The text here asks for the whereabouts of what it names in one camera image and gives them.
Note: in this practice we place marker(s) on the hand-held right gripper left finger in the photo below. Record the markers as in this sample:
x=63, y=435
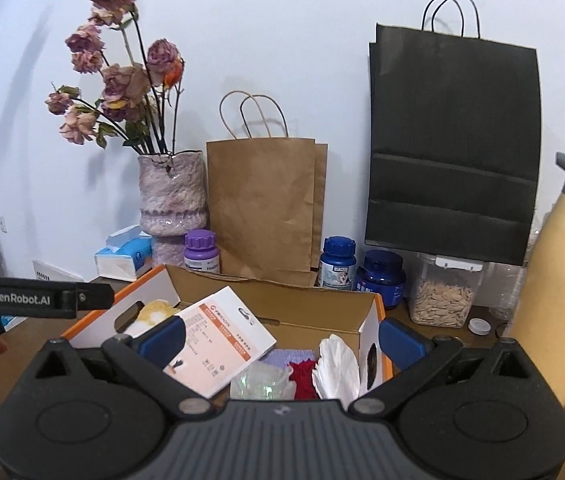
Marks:
x=162, y=340

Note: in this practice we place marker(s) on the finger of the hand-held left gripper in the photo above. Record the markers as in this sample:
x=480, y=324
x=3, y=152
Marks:
x=95, y=297

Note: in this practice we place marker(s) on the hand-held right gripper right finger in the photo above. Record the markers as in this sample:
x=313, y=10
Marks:
x=402, y=342

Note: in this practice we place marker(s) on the yellow plush toy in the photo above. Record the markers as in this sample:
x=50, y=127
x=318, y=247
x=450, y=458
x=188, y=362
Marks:
x=155, y=310

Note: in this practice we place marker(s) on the orange cardboard box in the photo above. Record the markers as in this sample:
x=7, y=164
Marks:
x=312, y=315

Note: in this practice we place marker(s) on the purple woven pouch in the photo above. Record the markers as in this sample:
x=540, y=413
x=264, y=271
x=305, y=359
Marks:
x=282, y=356

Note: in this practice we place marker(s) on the white ribbed object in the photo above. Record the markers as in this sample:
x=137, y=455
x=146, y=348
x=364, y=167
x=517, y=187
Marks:
x=55, y=272

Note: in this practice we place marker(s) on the blue tissue box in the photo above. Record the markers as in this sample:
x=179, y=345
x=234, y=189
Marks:
x=122, y=260

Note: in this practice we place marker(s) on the white orange packaging card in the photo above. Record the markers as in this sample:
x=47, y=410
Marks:
x=217, y=340

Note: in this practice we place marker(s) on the clear container of seeds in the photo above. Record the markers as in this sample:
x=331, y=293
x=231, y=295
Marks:
x=442, y=300

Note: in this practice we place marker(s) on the dark blue jar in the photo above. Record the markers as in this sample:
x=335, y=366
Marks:
x=380, y=275

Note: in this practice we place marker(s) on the small white cap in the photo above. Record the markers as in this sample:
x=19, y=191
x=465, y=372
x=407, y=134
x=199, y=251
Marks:
x=479, y=326

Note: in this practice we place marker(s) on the purple lid bottle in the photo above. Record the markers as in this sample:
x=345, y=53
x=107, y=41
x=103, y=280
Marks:
x=200, y=255

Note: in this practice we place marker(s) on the blue lid white bottle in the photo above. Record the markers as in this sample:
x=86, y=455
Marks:
x=337, y=270

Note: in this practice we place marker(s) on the red knitted cloth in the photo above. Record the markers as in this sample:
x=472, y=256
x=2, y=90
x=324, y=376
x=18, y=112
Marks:
x=305, y=380

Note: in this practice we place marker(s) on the clear plastic wrap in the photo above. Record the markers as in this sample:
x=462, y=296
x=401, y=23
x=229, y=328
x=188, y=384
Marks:
x=260, y=382

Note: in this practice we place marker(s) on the clear plastic cups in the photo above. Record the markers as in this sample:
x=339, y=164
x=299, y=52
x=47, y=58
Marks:
x=504, y=290

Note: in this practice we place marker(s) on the pink glazed vase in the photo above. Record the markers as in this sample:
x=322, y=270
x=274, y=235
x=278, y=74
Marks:
x=172, y=190

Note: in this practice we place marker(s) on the brown paper bag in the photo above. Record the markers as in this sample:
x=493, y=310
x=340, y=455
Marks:
x=262, y=210

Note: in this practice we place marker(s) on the cream thermos jug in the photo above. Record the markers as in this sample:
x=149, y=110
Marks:
x=562, y=270

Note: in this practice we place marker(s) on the black paper bag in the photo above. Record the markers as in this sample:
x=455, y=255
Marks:
x=452, y=135

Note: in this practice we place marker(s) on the dried roses bouquet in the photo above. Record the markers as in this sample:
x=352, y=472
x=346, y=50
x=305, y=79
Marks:
x=117, y=82

